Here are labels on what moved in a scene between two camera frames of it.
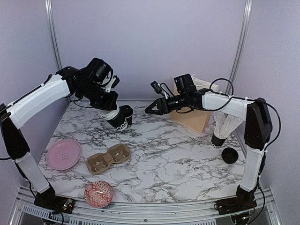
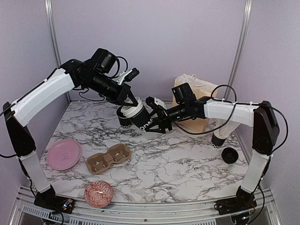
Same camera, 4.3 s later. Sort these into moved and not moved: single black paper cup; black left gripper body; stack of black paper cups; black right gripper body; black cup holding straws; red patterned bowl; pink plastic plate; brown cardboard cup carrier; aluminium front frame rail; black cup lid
Moved: single black paper cup; black right gripper body; black left gripper body; stack of black paper cups
Not moved: aluminium front frame rail; brown cardboard cup carrier; black cup lid; red patterned bowl; pink plastic plate; black cup holding straws
